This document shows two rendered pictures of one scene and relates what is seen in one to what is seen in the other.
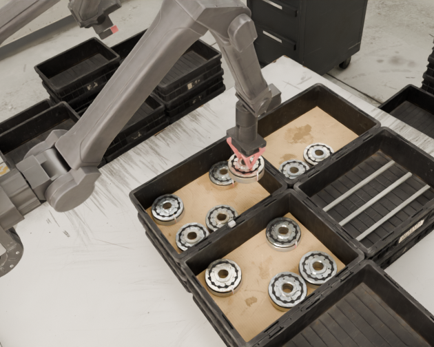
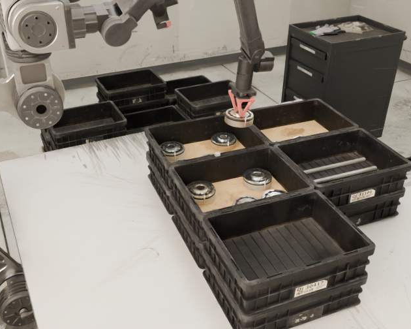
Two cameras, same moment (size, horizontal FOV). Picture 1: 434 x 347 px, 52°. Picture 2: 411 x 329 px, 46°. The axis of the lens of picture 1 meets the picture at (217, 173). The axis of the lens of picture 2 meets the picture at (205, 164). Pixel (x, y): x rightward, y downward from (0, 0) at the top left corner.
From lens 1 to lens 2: 0.80 m
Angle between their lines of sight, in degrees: 18
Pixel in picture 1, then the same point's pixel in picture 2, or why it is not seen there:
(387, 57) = (408, 151)
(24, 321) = (33, 206)
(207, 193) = (205, 150)
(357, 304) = (302, 228)
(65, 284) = (72, 192)
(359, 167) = (334, 158)
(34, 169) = (100, 8)
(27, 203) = (91, 22)
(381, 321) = (318, 239)
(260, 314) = not seen: hidden behind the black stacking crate
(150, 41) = not seen: outside the picture
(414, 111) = not seen: outside the picture
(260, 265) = (231, 194)
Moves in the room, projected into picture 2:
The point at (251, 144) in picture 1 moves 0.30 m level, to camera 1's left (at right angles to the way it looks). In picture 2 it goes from (244, 91) to (158, 85)
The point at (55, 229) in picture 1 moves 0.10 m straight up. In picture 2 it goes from (77, 162) to (74, 141)
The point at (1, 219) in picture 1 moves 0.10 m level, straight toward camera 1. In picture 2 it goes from (74, 22) to (89, 32)
